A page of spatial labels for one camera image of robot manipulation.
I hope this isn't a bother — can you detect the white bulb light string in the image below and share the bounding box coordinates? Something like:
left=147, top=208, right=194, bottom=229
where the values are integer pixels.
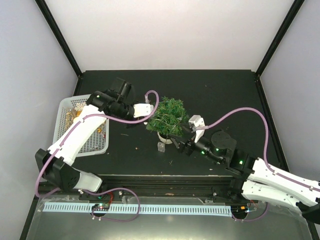
left=149, top=109, right=186, bottom=153

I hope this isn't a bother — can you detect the small green christmas tree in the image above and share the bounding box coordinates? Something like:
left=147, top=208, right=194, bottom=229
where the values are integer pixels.
left=146, top=97, right=189, bottom=145

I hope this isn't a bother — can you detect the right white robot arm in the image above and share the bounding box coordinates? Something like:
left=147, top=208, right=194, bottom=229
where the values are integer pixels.
left=169, top=131, right=320, bottom=224

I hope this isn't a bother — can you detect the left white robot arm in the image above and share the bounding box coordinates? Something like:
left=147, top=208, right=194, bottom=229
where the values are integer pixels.
left=35, top=78, right=160, bottom=200

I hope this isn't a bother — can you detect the white snowflake ornament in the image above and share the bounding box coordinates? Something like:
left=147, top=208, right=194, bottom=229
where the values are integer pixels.
left=74, top=102, right=86, bottom=111

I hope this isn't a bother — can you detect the white plastic basket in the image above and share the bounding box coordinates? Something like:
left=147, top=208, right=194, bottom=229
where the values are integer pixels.
left=52, top=94, right=109, bottom=157

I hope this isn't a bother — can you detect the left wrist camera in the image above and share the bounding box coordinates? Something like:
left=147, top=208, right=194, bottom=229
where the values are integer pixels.
left=133, top=103, right=154, bottom=118

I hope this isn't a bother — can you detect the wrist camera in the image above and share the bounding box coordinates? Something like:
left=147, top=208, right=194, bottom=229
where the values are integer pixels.
left=188, top=115, right=206, bottom=143
left=133, top=103, right=154, bottom=118

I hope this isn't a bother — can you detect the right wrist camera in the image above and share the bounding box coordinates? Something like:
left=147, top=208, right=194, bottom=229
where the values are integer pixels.
left=188, top=115, right=206, bottom=143

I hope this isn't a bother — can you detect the light blue cable duct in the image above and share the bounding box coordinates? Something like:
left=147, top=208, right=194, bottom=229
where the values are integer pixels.
left=42, top=202, right=232, bottom=217

